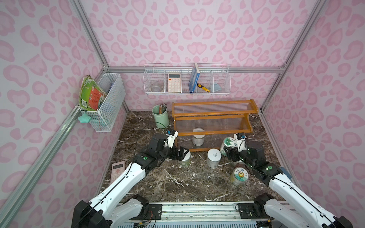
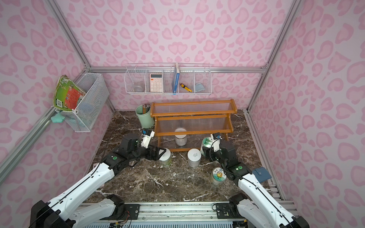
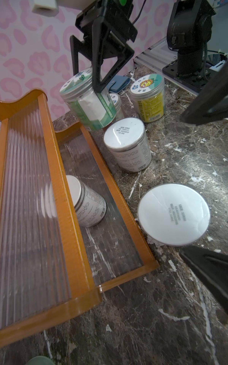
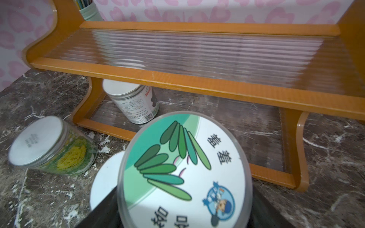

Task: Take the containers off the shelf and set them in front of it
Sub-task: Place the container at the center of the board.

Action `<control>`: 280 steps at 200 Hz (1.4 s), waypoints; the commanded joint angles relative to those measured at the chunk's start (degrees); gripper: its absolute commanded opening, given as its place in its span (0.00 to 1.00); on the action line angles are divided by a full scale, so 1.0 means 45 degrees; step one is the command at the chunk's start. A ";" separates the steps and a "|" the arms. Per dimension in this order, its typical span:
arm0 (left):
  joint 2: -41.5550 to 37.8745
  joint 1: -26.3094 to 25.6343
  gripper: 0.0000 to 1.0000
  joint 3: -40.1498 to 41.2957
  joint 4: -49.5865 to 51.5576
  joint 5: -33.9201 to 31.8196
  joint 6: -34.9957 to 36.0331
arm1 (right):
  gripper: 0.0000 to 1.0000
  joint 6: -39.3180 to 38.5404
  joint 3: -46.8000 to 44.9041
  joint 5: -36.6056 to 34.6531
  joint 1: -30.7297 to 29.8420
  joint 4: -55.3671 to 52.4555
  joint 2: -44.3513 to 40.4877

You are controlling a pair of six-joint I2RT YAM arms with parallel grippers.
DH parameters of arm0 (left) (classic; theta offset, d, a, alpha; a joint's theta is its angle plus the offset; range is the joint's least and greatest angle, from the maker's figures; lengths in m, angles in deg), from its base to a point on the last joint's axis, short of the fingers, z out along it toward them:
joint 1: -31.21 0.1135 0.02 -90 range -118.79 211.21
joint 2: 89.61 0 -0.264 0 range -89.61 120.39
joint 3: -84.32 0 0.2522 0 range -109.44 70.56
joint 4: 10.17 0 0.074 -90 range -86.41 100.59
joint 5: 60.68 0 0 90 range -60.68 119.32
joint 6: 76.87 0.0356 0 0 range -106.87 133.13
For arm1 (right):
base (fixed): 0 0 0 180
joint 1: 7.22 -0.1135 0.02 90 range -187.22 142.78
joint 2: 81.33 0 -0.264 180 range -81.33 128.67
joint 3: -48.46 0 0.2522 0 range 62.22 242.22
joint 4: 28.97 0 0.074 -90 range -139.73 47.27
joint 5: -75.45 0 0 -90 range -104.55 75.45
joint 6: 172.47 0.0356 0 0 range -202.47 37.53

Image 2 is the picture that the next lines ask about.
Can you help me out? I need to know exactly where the green red snack bag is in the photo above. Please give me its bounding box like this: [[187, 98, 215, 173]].
[[53, 75, 86, 111]]

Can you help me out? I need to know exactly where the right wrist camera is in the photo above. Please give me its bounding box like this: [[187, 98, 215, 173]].
[[211, 133, 222, 152]]

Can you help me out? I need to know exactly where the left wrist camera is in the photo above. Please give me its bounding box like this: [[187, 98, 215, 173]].
[[141, 129, 155, 149]]

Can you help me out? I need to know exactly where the blue book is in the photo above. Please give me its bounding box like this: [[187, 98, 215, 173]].
[[172, 63, 180, 95]]

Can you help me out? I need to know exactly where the aluminium front rail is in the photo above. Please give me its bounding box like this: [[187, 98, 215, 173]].
[[89, 202, 256, 228]]

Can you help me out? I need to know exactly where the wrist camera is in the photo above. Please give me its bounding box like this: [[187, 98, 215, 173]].
[[211, 133, 222, 152], [141, 129, 155, 149]]

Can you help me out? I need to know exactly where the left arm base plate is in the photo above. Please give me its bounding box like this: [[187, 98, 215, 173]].
[[119, 204, 141, 221]]

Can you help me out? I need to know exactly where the small white lid jar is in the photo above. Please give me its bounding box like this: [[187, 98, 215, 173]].
[[175, 127, 187, 146]]

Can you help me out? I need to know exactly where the orange wooden three-tier shelf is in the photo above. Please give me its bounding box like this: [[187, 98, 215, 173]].
[[150, 99, 238, 146]]

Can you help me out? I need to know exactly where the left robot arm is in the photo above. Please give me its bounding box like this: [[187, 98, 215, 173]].
[[29, 133, 168, 228]]

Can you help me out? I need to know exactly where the blue wallet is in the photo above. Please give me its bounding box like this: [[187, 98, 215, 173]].
[[252, 167, 272, 183]]

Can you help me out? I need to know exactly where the mint star-shaped toy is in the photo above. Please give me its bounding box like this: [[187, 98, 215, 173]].
[[51, 113, 65, 124]]

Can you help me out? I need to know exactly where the tall white tin jar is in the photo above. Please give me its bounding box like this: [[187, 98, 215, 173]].
[[187, 148, 202, 168]]

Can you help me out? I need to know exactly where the mint green pencil cup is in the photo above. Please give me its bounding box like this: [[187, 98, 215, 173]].
[[135, 105, 155, 128]]

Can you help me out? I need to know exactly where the pink calculator in basket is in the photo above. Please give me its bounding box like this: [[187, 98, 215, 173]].
[[150, 73, 163, 93]]

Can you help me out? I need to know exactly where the white mesh side basket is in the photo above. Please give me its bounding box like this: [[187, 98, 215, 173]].
[[60, 73, 109, 133]]

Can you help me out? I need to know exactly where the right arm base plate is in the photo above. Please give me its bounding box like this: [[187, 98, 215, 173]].
[[212, 203, 236, 219]]

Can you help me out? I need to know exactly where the pencils bundle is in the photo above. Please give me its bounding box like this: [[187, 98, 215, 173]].
[[142, 104, 150, 114]]

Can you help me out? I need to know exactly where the white wire wall basket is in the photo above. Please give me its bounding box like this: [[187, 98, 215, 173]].
[[124, 63, 213, 95]]

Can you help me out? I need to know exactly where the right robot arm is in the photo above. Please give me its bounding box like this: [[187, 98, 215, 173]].
[[202, 140, 309, 228]]

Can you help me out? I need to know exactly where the yellow utility knife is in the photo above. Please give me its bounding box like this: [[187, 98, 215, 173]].
[[180, 83, 193, 93]]

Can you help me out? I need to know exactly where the clear tape roll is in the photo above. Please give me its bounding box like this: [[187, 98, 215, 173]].
[[133, 83, 145, 93]]

